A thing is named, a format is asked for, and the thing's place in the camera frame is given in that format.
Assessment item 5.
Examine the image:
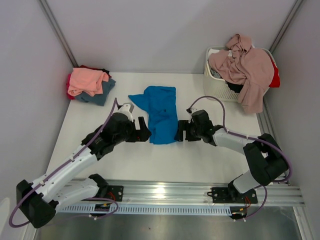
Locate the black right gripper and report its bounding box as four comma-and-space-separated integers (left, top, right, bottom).
174, 120, 203, 142

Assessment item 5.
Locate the blue t shirt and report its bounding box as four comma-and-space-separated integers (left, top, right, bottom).
128, 86, 178, 145

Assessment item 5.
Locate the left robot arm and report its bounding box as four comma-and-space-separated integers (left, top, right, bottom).
15, 109, 151, 229

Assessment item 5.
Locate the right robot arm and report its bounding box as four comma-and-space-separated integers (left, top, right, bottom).
175, 110, 289, 202

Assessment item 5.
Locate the white laundry basket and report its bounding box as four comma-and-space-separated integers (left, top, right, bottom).
203, 46, 277, 102

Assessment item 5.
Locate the grey blue folded shirt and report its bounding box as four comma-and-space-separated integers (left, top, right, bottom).
74, 78, 117, 107

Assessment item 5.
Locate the grey garment in basket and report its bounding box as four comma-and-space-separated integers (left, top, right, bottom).
210, 68, 222, 79

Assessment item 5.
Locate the black folded shirt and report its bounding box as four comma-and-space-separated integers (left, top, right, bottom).
98, 68, 111, 78

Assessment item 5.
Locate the salmon pink folded shirt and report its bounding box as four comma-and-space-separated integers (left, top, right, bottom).
67, 67, 110, 98

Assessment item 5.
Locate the dusty pink shirt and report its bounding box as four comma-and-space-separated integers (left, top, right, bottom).
208, 33, 275, 114

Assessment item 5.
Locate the red shirt in basket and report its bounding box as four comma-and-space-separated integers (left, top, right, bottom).
269, 61, 281, 88

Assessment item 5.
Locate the left corner metal profile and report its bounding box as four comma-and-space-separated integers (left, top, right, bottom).
37, 0, 79, 68

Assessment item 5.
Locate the corner metal profile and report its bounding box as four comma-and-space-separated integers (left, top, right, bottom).
269, 0, 306, 54
37, 0, 79, 68

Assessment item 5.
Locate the right corner metal profile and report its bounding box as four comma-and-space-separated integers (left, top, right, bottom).
269, 0, 306, 54

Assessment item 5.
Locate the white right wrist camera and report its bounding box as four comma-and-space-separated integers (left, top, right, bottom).
186, 107, 198, 115

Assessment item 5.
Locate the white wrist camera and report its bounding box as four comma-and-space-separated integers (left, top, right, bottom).
186, 107, 198, 115
117, 102, 134, 121

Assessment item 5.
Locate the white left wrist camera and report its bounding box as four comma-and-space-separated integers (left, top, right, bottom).
117, 102, 134, 121

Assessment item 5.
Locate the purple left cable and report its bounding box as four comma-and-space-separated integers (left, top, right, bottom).
8, 97, 120, 229

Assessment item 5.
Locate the purple cable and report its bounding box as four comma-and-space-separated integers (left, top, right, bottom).
8, 97, 120, 229
189, 95, 293, 223

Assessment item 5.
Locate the aluminium mounting rail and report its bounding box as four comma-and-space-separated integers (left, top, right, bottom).
106, 179, 305, 207

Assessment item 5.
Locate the white slotted cable duct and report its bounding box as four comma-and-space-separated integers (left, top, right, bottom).
60, 203, 232, 216

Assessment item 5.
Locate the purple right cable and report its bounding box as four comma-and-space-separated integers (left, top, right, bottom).
189, 95, 293, 223

